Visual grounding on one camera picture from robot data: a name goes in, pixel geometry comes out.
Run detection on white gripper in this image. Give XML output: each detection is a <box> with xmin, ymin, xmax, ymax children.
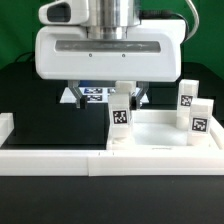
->
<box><xmin>35</xmin><ymin>0</ymin><xmax>186</xmax><ymax>110</ymax></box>

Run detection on white sheet with markers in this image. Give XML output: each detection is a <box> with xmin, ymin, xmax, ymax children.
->
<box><xmin>59</xmin><ymin>86</ymin><xmax>150</xmax><ymax>104</ymax></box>

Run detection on black cables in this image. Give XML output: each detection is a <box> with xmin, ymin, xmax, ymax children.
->
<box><xmin>13</xmin><ymin>51</ymin><xmax>38</xmax><ymax>64</ymax></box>

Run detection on white square table top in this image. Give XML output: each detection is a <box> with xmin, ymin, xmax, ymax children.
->
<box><xmin>106</xmin><ymin>110</ymin><xmax>224</xmax><ymax>150</ymax></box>

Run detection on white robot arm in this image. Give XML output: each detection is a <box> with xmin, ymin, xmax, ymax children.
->
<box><xmin>35</xmin><ymin>0</ymin><xmax>187</xmax><ymax>109</ymax></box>

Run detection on white U-shaped fence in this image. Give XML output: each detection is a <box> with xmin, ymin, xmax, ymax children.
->
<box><xmin>0</xmin><ymin>114</ymin><xmax>224</xmax><ymax>176</ymax></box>

